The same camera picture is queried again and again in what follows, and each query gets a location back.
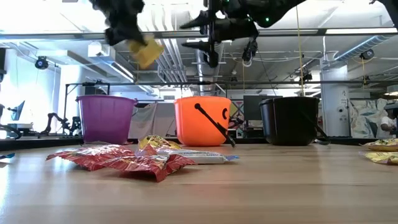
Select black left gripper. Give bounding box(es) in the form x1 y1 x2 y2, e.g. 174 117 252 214
104 14 149 47

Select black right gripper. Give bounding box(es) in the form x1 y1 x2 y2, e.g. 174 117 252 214
180 0 259 68

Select white ceiling unit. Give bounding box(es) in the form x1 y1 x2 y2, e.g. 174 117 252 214
87 41 116 59

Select purple plastic bucket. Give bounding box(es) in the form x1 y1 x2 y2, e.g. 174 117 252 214
76 95 139 145

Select black monitor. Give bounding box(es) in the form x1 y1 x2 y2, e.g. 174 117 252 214
243 95 265 122

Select orange pumpkin face bucket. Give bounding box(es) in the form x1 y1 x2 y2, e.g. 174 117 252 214
173 95 238 148

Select black round ceiling device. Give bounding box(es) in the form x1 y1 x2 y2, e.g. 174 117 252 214
359 49 375 61
34 55 49 70

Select red Skittles packet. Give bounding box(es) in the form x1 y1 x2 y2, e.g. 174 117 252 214
105 154 198 184
45 144 137 172

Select black pumpkin face bucket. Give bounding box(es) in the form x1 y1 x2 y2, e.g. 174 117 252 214
259 96 330 147

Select dark tilted monitor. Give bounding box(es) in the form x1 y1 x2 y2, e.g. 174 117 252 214
10 100 26 122

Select white column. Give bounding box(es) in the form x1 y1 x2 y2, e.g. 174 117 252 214
320 64 351 138

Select person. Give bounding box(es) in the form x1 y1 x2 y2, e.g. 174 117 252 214
379 104 398 135

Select black metal rig frame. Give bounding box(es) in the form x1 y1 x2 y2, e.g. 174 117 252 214
0 28 398 152

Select grey corrugated ceiling duct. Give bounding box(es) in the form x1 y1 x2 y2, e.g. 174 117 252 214
334 34 398 62

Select leaf pattern wall panel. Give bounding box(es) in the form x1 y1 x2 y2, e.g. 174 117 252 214
349 98 398 140

